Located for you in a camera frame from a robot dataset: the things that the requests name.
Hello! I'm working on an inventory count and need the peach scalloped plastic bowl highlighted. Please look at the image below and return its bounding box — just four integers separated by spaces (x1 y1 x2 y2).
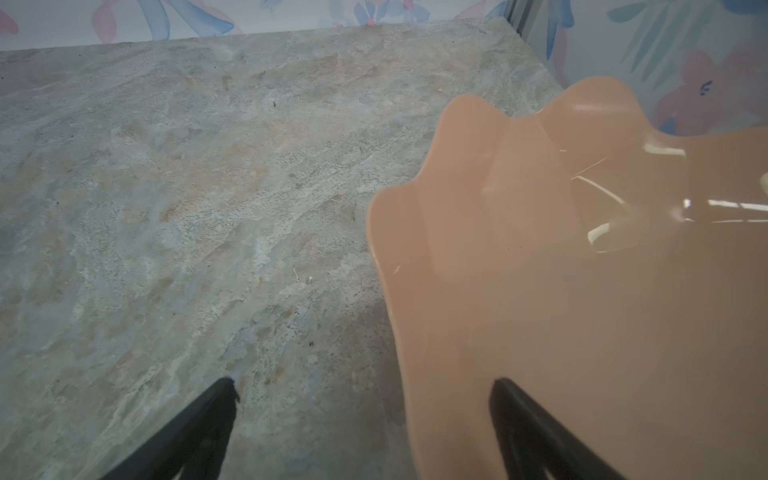
366 77 767 479

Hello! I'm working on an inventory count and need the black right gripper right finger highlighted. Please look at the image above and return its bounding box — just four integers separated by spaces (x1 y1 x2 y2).
489 378 623 479

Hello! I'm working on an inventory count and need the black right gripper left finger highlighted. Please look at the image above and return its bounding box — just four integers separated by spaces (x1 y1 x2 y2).
104 377 239 480

